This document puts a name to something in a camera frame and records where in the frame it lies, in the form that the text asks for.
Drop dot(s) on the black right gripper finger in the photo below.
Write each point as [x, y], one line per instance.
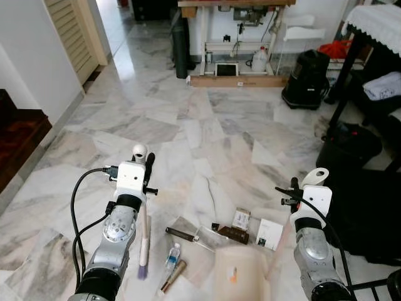
[295, 184]

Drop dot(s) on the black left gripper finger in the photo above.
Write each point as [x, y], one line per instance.
[150, 163]

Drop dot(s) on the beige broom with purple bristles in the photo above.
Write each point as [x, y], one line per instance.
[145, 238]

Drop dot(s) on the tan tapered tube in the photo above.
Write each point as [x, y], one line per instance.
[173, 276]

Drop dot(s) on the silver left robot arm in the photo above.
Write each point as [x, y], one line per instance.
[119, 229]

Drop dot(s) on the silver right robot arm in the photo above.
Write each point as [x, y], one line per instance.
[313, 254]

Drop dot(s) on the plain white box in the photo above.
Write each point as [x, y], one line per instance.
[269, 233]

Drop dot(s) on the small white printed carton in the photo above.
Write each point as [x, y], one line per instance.
[241, 219]

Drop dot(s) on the dark brown tube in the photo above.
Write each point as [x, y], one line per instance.
[182, 234]

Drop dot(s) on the black round bin red buttons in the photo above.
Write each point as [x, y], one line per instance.
[348, 147]

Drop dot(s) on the large black bag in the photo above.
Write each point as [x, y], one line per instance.
[363, 213]

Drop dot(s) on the small clear water bottle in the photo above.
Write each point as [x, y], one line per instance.
[173, 257]

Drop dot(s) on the black canister vacuum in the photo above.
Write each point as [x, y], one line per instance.
[306, 78]

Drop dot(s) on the long flat cardboard box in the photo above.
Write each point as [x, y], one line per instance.
[238, 81]

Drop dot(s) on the small framed screen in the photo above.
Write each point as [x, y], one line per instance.
[226, 69]

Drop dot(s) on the tall black cylinder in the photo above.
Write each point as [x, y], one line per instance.
[183, 47]

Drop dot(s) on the white plastic jug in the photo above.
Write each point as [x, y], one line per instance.
[259, 61]

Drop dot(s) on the black chair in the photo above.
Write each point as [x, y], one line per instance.
[393, 285]

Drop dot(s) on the folded blue-grey cloth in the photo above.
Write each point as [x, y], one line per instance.
[383, 86]

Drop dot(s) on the dark wooden step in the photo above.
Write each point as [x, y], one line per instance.
[19, 138]

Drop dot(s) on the red bag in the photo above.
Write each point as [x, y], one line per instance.
[335, 50]

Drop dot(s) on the black cabinet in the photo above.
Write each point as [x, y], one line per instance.
[153, 9]

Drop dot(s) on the light wooden louvre door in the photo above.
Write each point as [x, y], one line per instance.
[69, 31]

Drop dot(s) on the grey machine under table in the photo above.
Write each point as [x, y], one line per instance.
[247, 15]

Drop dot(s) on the white lace tablecloth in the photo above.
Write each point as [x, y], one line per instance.
[379, 25]

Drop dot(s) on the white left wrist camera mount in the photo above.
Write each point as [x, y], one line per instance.
[130, 179]

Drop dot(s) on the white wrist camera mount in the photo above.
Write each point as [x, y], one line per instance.
[318, 200]
[130, 179]

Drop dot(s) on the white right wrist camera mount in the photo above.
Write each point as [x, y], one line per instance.
[318, 200]

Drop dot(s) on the black table frame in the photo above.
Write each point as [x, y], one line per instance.
[345, 81]

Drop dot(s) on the white frame wooden top table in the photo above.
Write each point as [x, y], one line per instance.
[205, 31]

